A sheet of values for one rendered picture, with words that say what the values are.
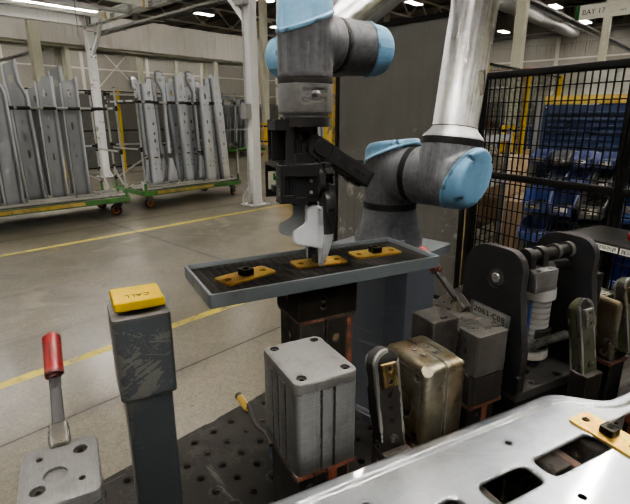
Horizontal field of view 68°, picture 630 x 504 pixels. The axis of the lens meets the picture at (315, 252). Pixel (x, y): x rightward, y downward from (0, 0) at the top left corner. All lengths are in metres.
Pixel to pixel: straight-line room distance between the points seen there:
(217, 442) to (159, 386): 0.47
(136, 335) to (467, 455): 0.42
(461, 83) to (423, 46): 2.39
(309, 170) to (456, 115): 0.37
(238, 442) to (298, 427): 0.58
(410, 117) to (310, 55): 2.71
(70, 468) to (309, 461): 0.24
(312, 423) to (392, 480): 0.11
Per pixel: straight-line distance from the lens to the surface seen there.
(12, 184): 7.11
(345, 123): 3.69
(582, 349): 0.85
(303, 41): 0.65
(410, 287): 1.02
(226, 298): 0.60
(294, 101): 0.65
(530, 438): 0.67
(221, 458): 1.08
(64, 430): 0.57
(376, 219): 1.01
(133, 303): 0.62
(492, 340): 0.73
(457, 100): 0.94
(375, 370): 0.58
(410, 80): 3.35
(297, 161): 0.67
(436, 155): 0.92
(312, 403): 0.53
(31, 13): 12.16
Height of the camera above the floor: 1.38
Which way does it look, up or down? 16 degrees down
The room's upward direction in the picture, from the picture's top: straight up
